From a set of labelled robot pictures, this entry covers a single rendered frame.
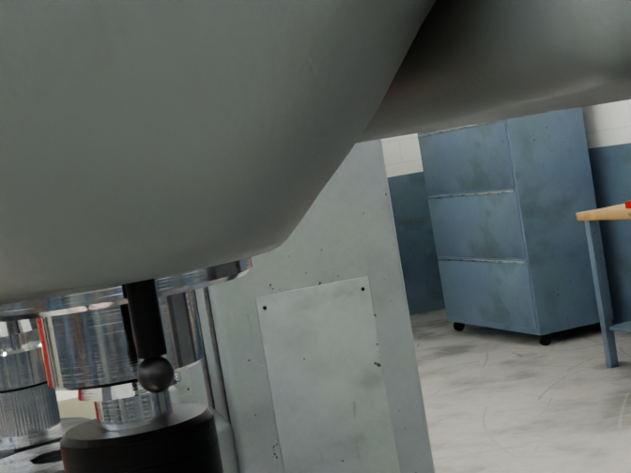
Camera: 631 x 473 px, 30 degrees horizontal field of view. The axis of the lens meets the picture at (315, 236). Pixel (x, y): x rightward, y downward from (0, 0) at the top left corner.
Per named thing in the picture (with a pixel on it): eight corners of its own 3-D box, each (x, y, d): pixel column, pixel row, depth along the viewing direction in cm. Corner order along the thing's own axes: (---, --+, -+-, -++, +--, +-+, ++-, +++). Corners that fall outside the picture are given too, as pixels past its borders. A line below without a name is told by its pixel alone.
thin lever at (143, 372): (144, 399, 30) (107, 189, 30) (137, 394, 31) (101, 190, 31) (181, 390, 31) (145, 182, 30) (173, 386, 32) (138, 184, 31)
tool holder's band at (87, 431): (51, 459, 37) (45, 428, 37) (192, 424, 39) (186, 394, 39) (82, 485, 33) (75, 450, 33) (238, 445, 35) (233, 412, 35)
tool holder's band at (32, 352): (-36, 371, 80) (-38, 357, 80) (14, 357, 84) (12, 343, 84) (14, 367, 78) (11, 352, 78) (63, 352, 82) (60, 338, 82)
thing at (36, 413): (-22, 444, 81) (-36, 371, 80) (27, 426, 85) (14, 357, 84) (28, 442, 78) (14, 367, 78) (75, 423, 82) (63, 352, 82)
